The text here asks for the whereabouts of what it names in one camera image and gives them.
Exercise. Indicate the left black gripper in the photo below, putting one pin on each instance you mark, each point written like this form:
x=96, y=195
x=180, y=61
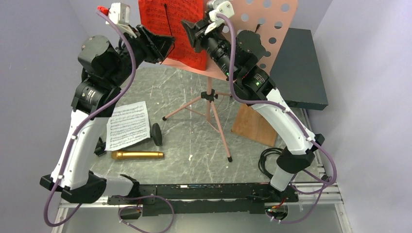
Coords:
x=155, y=47

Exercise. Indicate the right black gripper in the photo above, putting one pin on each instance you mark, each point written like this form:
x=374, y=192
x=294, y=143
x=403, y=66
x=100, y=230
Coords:
x=197, y=31

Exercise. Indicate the red sheet music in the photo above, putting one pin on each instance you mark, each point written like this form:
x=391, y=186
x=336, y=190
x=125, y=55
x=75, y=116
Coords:
x=164, y=17

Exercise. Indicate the pink music stand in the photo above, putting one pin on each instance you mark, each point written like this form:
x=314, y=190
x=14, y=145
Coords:
x=198, y=29

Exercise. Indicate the white sheet music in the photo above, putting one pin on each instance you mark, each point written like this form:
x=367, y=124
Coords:
x=129, y=124

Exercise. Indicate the black round-base stand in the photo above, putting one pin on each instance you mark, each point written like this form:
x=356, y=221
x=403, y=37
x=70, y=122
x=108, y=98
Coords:
x=155, y=134

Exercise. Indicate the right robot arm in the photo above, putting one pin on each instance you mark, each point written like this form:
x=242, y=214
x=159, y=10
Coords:
x=237, y=59

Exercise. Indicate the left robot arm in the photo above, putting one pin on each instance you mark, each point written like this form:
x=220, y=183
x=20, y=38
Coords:
x=105, y=69

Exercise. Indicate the wooden board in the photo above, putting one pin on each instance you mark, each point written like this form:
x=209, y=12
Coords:
x=251, y=125

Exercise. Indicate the dark teal amplifier box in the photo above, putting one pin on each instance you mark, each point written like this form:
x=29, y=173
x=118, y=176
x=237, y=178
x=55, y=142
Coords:
x=296, y=72

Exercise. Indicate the gold metal tube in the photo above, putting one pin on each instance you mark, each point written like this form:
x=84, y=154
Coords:
x=123, y=155

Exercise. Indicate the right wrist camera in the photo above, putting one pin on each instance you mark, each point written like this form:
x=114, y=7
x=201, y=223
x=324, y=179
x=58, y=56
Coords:
x=223, y=7

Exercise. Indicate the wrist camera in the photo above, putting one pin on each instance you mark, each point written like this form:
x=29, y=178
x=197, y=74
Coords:
x=223, y=7
x=119, y=14

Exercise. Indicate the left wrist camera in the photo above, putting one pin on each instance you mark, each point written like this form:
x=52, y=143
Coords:
x=119, y=14

